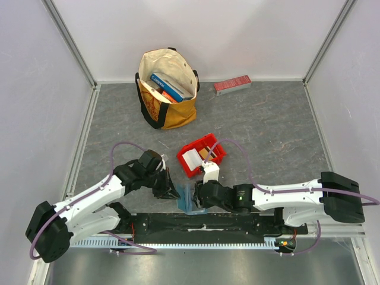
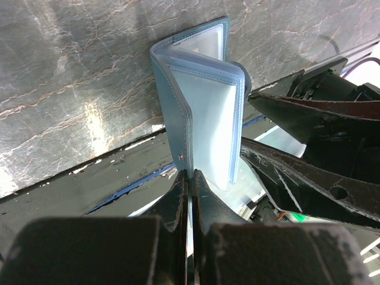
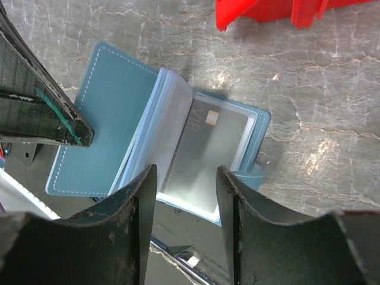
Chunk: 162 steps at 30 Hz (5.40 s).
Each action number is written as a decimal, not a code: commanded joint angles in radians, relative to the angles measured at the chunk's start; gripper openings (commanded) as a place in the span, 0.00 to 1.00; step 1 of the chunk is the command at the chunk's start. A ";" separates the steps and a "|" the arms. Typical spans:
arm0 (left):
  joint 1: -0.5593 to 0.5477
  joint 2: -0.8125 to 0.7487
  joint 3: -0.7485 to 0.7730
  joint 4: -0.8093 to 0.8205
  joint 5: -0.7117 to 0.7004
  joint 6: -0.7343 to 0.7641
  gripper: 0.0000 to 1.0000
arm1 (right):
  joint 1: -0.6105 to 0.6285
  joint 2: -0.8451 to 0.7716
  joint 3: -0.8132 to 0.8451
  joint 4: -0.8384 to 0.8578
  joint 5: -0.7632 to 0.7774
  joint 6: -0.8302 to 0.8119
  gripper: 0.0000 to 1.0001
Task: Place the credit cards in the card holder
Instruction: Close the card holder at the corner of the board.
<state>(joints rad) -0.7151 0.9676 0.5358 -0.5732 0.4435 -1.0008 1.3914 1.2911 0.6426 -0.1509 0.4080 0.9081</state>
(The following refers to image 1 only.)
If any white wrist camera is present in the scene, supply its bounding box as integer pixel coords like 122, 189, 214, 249
201, 161, 220, 184
157, 154, 169, 171

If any white cards stack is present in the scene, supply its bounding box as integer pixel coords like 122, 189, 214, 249
182, 148, 203, 171

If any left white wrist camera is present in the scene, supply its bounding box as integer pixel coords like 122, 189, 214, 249
157, 154, 169, 171

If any orange book in bag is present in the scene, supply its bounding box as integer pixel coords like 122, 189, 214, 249
161, 91, 177, 103

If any grey slotted cable duct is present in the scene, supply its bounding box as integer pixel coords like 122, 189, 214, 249
71, 236, 280, 250

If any red rectangular carton box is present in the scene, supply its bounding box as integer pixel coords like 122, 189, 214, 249
214, 75, 252, 96

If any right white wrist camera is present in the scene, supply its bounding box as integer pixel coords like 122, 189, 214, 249
201, 161, 220, 184

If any red plastic bin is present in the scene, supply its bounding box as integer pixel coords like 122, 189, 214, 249
176, 133, 217, 178

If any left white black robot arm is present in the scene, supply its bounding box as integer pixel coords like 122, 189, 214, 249
26, 150, 180, 263

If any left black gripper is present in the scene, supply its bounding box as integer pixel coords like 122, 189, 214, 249
143, 167, 180, 200

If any brown striped card in bin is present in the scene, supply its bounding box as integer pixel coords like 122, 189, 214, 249
198, 146, 217, 161

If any blue leather card holder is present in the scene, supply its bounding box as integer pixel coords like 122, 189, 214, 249
176, 184, 207, 216

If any yellow canvas tote bag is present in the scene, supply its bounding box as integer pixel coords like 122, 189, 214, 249
135, 48, 200, 129

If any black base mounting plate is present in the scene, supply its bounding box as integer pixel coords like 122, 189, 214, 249
112, 213, 308, 236

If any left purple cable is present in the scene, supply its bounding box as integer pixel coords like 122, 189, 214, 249
29, 142, 164, 261

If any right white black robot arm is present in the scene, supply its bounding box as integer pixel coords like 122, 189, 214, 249
193, 172, 365, 234

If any blue book in bag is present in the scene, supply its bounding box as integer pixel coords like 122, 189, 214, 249
150, 72, 187, 103

